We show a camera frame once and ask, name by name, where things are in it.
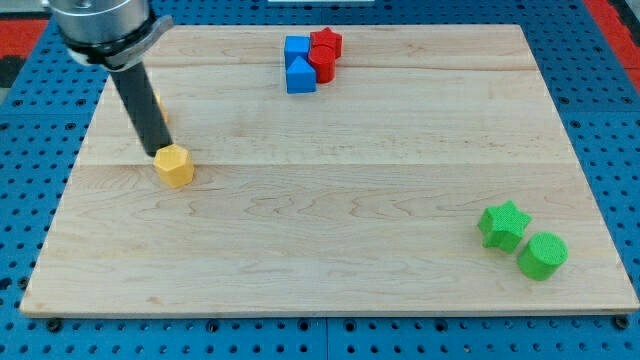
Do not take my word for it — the green star block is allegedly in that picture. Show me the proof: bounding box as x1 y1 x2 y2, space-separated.
477 200 532 253

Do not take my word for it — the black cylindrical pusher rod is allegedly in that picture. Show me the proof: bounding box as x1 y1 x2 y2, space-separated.
111 62 173 157

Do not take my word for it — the yellow block behind rod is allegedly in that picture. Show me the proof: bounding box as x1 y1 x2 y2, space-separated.
154 92 169 123

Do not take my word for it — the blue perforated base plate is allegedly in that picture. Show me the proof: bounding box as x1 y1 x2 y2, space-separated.
1 0 639 359

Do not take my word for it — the yellow hexagon block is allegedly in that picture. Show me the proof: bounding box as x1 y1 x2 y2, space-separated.
153 144 195 188

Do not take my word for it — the wooden board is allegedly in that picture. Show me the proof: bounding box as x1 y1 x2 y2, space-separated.
20 25 639 319

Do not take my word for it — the green cylinder block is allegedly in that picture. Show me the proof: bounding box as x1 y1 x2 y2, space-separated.
517 232 569 281

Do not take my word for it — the red star block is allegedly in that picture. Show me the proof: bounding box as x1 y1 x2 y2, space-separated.
310 27 343 58

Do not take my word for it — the blue cube block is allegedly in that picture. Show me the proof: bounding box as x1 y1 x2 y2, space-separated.
284 35 311 68

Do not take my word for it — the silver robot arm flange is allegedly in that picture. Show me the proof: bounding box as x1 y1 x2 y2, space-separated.
48 0 174 72

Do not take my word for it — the blue triangle block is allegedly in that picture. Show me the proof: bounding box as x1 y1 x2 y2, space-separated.
286 57 316 94

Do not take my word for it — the red cylinder block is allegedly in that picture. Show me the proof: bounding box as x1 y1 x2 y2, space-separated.
308 45 336 84

